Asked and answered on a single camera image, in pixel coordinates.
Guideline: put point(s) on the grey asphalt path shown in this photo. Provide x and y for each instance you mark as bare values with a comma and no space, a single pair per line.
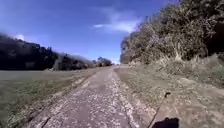
93,103

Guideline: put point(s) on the distant row of trees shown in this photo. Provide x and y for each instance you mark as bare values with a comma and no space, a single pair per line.
23,55

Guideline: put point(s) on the open grass field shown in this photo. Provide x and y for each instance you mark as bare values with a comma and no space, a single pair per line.
26,86

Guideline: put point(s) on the dense wood of trees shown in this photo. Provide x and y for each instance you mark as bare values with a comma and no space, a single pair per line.
173,33

